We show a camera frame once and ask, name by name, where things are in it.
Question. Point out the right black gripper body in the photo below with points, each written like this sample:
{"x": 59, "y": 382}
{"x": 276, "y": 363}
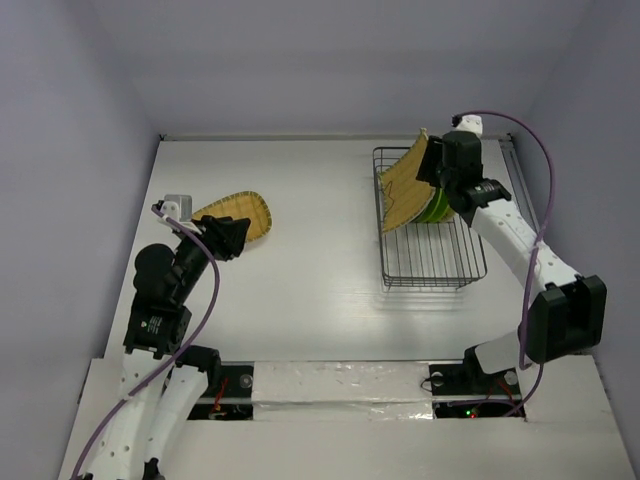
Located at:
{"x": 431, "y": 161}

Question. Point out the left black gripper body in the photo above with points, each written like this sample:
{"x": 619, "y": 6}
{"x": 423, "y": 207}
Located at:
{"x": 203, "y": 227}

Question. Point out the rounded bamboo tray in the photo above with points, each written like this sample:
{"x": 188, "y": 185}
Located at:
{"x": 241, "y": 205}

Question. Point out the square bamboo tray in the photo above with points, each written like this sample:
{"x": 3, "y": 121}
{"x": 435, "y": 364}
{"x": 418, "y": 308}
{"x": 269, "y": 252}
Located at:
{"x": 405, "y": 198}

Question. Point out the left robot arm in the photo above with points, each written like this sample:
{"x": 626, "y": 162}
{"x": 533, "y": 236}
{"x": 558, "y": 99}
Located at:
{"x": 163, "y": 372}

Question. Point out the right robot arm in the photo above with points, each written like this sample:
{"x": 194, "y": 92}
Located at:
{"x": 562, "y": 310}

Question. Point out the green plate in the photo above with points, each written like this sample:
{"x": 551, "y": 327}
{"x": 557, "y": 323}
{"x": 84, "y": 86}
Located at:
{"x": 437, "y": 210}

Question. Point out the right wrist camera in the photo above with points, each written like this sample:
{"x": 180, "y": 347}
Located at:
{"x": 468, "y": 123}

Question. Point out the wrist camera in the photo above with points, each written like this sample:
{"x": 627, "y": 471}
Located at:
{"x": 175, "y": 206}
{"x": 468, "y": 123}

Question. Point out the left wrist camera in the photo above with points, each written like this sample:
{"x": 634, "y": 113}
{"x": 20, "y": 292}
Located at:
{"x": 175, "y": 206}

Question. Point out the black wire dish rack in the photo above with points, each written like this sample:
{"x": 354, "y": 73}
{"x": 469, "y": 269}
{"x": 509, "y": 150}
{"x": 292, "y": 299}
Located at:
{"x": 424, "y": 257}

